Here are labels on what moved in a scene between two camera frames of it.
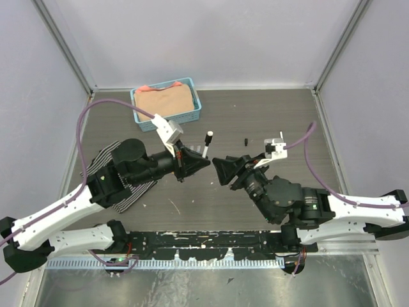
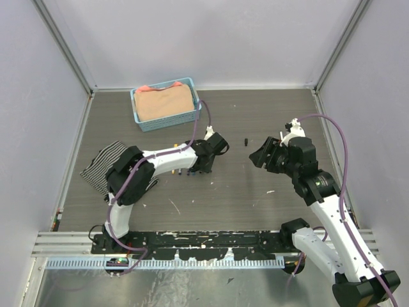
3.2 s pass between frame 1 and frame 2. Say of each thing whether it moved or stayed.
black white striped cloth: stayed
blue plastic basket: stayed
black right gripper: moved
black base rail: stayed
